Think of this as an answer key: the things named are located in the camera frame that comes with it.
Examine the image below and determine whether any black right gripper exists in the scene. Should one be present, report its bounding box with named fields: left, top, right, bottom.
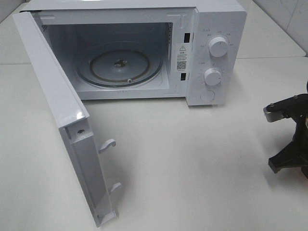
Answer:
left=269, top=113, right=308, bottom=178

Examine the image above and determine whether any round white door button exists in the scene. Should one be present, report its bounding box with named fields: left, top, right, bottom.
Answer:
left=200, top=90, right=215, bottom=102

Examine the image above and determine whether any white microwave door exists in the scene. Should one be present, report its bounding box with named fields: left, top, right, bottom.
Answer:
left=13, top=12, right=121, bottom=227

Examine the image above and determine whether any lower white timer knob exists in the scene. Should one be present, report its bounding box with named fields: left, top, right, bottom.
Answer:
left=204, top=68, right=222, bottom=86

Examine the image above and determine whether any upper white power knob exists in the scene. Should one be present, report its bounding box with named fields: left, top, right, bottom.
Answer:
left=208, top=35, right=228, bottom=58

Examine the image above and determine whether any white microwave oven body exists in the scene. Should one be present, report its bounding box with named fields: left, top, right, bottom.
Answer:
left=18, top=0, right=247, bottom=106

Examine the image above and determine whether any glass microwave turntable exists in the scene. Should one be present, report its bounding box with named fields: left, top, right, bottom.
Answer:
left=77, top=41, right=163, bottom=88

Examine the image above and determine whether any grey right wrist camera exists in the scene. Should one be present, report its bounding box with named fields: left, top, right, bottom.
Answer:
left=263, top=107, right=285, bottom=123

